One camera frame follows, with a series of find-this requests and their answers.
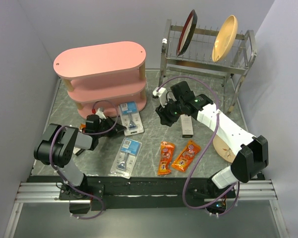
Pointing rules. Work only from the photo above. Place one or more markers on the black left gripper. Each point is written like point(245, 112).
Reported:
point(117, 128)

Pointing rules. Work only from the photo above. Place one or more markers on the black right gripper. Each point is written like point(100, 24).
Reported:
point(164, 114)

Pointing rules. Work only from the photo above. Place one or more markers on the orange razor pack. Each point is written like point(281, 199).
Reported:
point(82, 128)
point(166, 154)
point(185, 158)

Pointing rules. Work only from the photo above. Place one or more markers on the blue boxed razor pack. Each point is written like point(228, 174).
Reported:
point(126, 158)
point(130, 118)

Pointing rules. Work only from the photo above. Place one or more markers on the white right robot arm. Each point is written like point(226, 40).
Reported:
point(251, 152)

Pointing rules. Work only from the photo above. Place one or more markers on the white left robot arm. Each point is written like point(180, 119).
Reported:
point(57, 145)

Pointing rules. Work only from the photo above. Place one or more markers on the pink three-tier shelf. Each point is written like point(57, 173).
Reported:
point(104, 75)

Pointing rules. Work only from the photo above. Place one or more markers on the white black slim box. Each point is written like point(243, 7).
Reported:
point(186, 126)
point(77, 151)

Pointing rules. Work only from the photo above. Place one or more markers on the metal dish rack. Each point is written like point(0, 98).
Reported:
point(198, 58)

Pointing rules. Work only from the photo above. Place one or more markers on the beige flat plate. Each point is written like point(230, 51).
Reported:
point(223, 149)

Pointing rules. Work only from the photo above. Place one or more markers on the dark red plate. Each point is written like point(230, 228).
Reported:
point(187, 33)

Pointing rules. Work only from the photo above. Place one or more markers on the yellow plate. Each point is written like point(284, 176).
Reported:
point(225, 39)

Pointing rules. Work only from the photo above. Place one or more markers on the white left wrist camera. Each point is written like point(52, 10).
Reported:
point(99, 112)

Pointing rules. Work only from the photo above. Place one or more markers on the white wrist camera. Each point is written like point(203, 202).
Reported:
point(161, 93)
point(99, 112)

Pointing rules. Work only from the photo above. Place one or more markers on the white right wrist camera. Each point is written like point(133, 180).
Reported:
point(161, 93)

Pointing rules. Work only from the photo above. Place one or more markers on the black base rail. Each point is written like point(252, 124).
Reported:
point(142, 192)

